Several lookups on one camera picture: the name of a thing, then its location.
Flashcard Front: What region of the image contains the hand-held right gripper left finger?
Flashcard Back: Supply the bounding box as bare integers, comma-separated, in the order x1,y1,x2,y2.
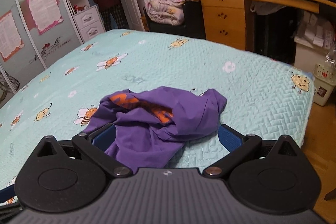
34,123,133,178

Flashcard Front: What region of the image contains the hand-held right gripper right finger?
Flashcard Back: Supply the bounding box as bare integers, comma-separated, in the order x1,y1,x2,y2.
202,124,303,178

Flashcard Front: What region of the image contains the purple t-shirt orange print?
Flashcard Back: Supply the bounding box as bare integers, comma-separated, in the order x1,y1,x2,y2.
83,86,227,173

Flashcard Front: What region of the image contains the bed with bee bedspread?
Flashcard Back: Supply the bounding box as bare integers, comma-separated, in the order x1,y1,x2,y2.
0,28,317,207

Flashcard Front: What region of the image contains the white waste bin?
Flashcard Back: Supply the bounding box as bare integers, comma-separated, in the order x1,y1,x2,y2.
314,63,336,106

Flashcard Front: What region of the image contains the white drawer cabinet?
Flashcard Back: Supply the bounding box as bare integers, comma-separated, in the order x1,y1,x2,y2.
73,6,105,42

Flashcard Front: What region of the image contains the black chair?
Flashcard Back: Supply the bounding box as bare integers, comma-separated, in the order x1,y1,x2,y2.
144,1,206,39

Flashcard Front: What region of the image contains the wooden desk with drawers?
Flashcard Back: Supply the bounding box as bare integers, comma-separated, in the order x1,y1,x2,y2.
194,0,336,56

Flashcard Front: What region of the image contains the grey hanging cloth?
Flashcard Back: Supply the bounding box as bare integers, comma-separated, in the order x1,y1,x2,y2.
249,0,279,16

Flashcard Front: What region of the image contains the orange-bordered paper poster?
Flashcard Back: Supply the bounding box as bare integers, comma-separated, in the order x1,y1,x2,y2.
0,10,25,62

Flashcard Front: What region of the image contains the pink-bordered paper poster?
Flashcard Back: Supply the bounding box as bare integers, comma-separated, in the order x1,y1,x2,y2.
25,0,64,35

